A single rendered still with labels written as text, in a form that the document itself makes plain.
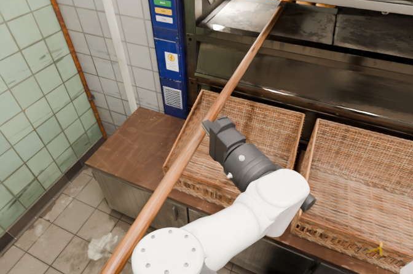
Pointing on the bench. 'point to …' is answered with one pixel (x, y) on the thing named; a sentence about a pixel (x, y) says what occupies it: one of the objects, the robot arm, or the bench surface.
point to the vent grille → (173, 97)
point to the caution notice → (171, 61)
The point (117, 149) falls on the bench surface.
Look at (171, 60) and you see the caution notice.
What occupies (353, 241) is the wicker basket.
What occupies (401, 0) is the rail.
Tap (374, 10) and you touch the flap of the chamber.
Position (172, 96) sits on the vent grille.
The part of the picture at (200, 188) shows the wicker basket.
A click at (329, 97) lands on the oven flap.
